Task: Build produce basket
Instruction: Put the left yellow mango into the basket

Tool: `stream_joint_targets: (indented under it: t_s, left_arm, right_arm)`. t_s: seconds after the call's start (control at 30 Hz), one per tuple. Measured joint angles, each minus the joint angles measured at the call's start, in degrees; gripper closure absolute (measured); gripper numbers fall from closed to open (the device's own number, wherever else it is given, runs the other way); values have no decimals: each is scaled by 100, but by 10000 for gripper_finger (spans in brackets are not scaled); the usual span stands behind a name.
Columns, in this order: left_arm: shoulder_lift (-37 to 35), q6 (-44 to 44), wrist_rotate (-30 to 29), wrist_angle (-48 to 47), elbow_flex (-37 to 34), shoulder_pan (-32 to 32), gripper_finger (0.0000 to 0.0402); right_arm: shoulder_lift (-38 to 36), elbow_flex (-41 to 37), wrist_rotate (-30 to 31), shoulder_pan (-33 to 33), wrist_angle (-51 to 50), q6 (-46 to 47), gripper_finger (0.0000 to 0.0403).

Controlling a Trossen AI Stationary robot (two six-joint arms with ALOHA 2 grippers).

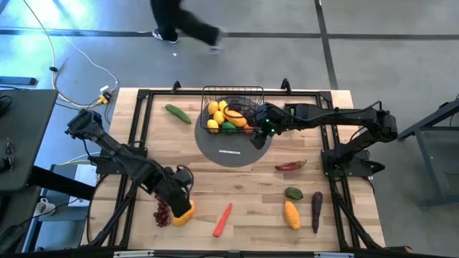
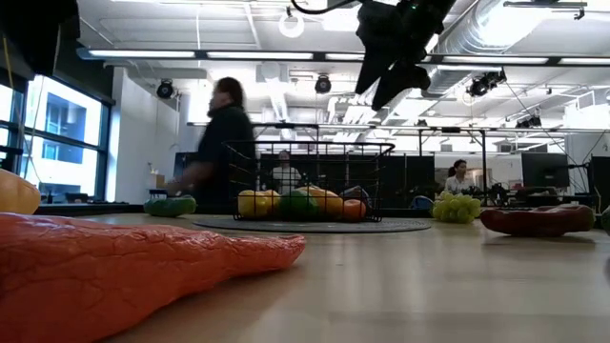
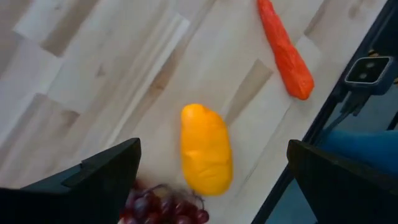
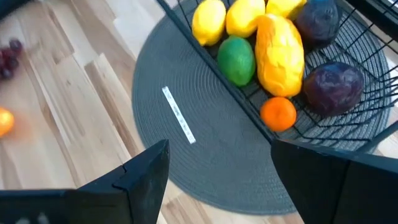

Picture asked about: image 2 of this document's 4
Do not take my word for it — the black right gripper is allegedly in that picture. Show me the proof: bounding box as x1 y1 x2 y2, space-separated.
354 0 458 112

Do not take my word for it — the green grapes bunch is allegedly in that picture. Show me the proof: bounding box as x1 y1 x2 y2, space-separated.
431 190 482 225

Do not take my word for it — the green lime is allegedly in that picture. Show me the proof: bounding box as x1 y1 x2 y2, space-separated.
278 189 319 221

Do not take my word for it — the yellow bell pepper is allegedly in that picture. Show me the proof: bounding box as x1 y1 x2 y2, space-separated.
236 189 268 220

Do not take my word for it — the green cucumber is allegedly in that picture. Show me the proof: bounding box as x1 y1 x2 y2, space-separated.
143 193 198 219

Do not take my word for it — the orange carrot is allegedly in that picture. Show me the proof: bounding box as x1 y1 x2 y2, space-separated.
0 212 309 343

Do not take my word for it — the yellow orange mango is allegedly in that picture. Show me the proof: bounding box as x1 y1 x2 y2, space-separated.
0 168 43 216

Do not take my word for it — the white round ceiling lamp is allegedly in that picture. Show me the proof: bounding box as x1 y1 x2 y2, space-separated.
278 10 306 39

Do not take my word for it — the person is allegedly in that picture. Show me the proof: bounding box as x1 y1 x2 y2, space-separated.
270 150 302 195
164 75 258 215
443 158 476 194

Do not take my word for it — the blue chair back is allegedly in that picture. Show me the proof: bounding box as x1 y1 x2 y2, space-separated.
410 193 435 211

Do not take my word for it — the round grey woven mat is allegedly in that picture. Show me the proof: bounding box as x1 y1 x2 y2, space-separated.
193 216 434 234

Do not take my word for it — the black computer monitor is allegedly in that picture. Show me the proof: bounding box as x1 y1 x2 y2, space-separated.
589 155 610 201
520 151 571 189

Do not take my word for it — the long white light bar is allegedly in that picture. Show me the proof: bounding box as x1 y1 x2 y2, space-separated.
75 46 610 68

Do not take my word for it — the large glass window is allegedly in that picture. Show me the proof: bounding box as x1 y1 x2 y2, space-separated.
0 71 113 204

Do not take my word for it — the black background station frame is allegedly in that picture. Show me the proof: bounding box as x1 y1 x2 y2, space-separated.
188 121 610 144

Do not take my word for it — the black wire basket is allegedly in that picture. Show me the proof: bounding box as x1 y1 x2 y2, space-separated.
222 140 397 222

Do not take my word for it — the silver air duct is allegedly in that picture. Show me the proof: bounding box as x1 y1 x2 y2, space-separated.
421 0 525 99

